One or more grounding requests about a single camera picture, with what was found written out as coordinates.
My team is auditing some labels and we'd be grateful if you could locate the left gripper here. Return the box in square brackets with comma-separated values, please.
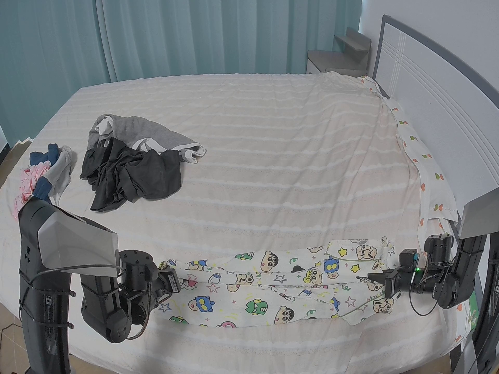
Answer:
[158, 267, 184, 295]

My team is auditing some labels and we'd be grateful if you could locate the black cable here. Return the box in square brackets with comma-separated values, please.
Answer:
[0, 323, 25, 342]

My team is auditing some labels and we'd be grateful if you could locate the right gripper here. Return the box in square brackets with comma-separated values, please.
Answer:
[356, 268, 422, 300]

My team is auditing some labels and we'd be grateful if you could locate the grey bedside table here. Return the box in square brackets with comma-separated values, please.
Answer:
[307, 28, 372, 75]

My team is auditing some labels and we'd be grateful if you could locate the blue-green curtain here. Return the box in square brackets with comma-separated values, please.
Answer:
[95, 0, 365, 83]
[0, 0, 111, 147]

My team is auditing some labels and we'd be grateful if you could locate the black garment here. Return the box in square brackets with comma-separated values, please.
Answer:
[80, 138, 183, 212]

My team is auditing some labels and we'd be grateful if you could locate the white and blue sweater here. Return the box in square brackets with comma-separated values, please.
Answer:
[29, 143, 75, 205]

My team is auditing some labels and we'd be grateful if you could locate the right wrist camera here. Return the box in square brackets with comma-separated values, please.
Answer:
[398, 249, 421, 275]

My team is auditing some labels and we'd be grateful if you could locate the pink garment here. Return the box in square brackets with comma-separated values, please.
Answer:
[14, 164, 51, 221]

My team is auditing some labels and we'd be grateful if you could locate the grey and white garment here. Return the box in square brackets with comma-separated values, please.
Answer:
[87, 114, 206, 165]

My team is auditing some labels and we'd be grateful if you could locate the bed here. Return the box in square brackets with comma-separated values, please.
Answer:
[0, 14, 499, 370]

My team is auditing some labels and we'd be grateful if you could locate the white printed pyjama top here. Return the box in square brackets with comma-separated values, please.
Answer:
[158, 237, 396, 328]

